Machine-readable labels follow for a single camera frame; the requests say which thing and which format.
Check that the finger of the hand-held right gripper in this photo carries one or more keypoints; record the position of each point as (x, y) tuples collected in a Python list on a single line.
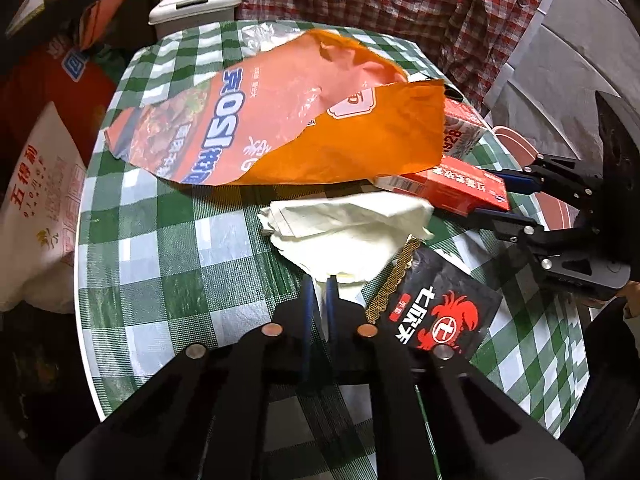
[(500, 217), (515, 180)]

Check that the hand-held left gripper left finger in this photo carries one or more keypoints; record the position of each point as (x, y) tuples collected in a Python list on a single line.
[(306, 310)]

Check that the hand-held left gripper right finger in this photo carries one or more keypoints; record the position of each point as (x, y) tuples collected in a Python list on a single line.
[(332, 305)]

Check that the pink waste bin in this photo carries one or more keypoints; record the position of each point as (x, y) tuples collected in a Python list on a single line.
[(515, 142)]

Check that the red cardboard box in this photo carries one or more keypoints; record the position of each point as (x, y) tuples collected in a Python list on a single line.
[(450, 185)]

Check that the red and white carton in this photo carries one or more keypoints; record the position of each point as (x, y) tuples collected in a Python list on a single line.
[(462, 127)]

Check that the white tissue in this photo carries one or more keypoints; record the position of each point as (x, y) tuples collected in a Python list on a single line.
[(340, 230)]

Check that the black crab print packet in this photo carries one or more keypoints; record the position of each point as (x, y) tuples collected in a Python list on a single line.
[(450, 305)]

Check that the orange snack bag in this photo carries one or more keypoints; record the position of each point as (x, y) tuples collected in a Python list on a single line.
[(300, 110)]

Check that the grey quilted cover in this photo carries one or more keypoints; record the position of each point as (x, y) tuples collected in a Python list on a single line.
[(575, 35)]

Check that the green checked tablecloth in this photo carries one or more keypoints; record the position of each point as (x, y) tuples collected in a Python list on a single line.
[(150, 285)]

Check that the red plaid cloth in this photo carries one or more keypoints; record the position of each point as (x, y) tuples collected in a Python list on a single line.
[(375, 0)]

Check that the crumpled clear plastic wrapper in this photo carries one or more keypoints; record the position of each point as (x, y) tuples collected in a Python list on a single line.
[(260, 35)]

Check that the white printed sack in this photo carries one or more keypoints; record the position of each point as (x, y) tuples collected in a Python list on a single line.
[(40, 210)]

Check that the green plastic bag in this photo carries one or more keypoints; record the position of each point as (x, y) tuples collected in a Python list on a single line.
[(112, 62)]

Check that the white lidded bin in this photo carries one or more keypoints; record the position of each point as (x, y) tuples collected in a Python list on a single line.
[(190, 5)]

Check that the red plastic bag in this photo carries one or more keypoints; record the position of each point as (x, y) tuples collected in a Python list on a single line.
[(45, 95)]

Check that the pink paper sheet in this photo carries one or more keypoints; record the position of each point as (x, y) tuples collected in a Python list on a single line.
[(107, 10)]

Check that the printed cardboard box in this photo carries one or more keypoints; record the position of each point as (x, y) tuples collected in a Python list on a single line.
[(25, 7)]

